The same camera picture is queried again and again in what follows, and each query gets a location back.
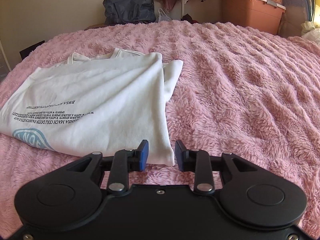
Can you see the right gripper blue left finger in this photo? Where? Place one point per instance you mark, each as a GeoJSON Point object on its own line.
{"type": "Point", "coordinates": [122, 163]}

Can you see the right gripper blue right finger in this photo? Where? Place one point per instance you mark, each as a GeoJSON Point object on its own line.
{"type": "Point", "coordinates": [198, 162]}

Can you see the white Nevada sweatshirt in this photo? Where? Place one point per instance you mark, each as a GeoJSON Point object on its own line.
{"type": "Point", "coordinates": [101, 104]}

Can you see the pink fluffy blanket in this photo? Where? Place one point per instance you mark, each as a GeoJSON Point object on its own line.
{"type": "Point", "coordinates": [240, 91]}

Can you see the white plastic bag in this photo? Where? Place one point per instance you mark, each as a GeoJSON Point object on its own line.
{"type": "Point", "coordinates": [162, 16]}

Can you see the dark blue bag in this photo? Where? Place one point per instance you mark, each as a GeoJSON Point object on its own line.
{"type": "Point", "coordinates": [129, 11]}

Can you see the terracotta storage box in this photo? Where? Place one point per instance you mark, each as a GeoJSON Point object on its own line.
{"type": "Point", "coordinates": [264, 15]}

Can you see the white crumpled cloth at right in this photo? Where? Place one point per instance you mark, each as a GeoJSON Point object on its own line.
{"type": "Point", "coordinates": [311, 32]}

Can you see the blue transparent storage bin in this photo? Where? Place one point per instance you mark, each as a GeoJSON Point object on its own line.
{"type": "Point", "coordinates": [296, 14]}

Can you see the black box by wall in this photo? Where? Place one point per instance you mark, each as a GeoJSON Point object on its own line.
{"type": "Point", "coordinates": [25, 52]}

